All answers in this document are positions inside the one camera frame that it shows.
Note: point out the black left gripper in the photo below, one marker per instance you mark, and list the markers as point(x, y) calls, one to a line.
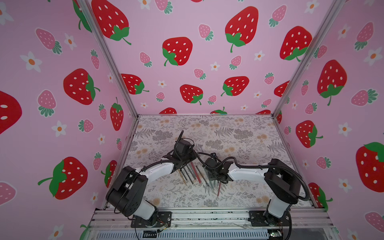
point(193, 155)

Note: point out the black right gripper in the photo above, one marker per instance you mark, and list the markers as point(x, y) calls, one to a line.
point(214, 174)

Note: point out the dark blue striped pencil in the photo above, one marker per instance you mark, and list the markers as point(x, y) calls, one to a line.
point(190, 179)

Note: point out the yellow pencil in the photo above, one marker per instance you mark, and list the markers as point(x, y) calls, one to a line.
point(185, 181)

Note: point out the red striped pencil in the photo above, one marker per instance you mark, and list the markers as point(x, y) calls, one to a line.
point(196, 173)

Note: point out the blue pencil with clear cap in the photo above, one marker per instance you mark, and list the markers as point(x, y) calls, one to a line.
point(192, 172)

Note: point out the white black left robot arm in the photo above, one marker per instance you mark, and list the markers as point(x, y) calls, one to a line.
point(127, 192)

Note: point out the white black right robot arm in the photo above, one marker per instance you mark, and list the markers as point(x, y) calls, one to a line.
point(287, 185)

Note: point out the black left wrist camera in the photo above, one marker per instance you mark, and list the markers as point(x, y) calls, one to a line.
point(184, 147)

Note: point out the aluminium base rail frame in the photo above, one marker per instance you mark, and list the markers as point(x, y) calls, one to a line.
point(213, 224)

